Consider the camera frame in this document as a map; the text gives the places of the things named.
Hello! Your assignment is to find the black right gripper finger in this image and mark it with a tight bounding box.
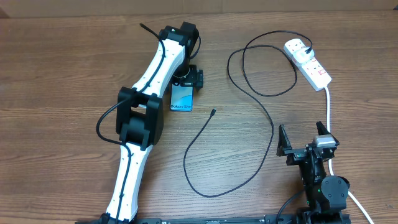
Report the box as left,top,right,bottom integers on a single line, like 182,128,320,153
316,121,330,136
276,124,292,156

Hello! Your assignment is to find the blue Samsung Galaxy smartphone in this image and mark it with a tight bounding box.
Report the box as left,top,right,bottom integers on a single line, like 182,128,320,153
170,85,193,111

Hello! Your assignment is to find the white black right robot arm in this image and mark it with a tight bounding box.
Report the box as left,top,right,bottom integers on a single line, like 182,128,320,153
277,121,351,223

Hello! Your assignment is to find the white charger plug adapter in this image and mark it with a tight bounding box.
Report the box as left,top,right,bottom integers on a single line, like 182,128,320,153
293,47,315,64

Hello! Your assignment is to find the white power strip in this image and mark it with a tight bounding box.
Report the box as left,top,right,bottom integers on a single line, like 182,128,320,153
284,39,332,91

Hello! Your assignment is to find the white power strip cord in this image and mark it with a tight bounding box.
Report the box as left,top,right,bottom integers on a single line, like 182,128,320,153
324,86,375,224

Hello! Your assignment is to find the black USB charging cable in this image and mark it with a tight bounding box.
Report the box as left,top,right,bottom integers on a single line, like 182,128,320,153
183,30,313,198

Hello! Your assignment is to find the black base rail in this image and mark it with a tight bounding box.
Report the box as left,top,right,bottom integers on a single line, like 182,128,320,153
74,214,299,224

